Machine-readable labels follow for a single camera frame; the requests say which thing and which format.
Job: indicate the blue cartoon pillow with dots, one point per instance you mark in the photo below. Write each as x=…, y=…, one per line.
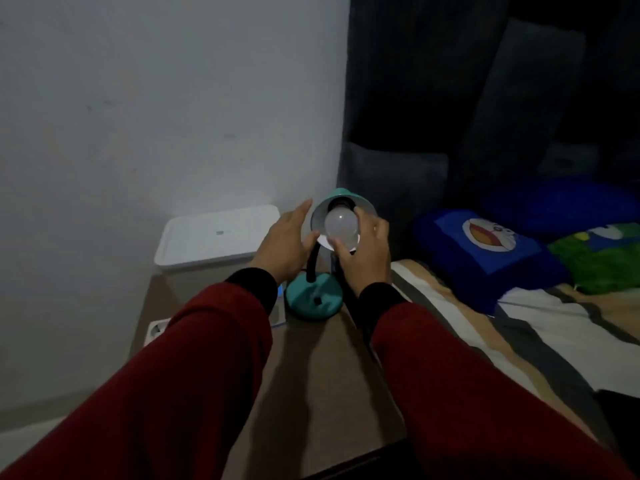
x=480, y=264

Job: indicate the green pillow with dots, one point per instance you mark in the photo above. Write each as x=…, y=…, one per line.
x=600, y=264

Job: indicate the teal desk lamp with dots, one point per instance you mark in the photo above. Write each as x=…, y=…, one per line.
x=312, y=299

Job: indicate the plain blue pillow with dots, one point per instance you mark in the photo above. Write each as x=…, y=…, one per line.
x=560, y=204

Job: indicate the white power strip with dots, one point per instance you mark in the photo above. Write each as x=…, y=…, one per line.
x=156, y=328

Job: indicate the person's right forearm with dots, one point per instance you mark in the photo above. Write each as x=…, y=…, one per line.
x=450, y=394

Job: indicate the large grey cushion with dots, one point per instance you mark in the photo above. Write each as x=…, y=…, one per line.
x=520, y=104

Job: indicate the white plastic storage box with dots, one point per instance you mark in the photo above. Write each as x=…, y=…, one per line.
x=200, y=282

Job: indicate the person's left forearm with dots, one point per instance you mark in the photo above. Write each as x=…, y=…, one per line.
x=175, y=384

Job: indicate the person's right hand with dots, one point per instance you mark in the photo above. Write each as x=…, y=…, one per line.
x=370, y=259

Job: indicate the person's left hand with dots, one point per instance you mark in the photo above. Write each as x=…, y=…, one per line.
x=280, y=244

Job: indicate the striped bed sheet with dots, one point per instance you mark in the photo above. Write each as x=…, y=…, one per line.
x=550, y=334

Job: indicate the brown wooden bedside table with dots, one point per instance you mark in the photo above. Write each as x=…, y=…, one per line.
x=325, y=384

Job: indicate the white storage box lid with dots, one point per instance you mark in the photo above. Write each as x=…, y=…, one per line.
x=215, y=234

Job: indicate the white light bulb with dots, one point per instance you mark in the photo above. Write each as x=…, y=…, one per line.
x=340, y=224

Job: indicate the dark grey padded headboard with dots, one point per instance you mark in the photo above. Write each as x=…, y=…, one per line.
x=400, y=69

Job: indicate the blue and white bulb carton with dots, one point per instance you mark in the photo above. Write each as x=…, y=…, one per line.
x=279, y=314

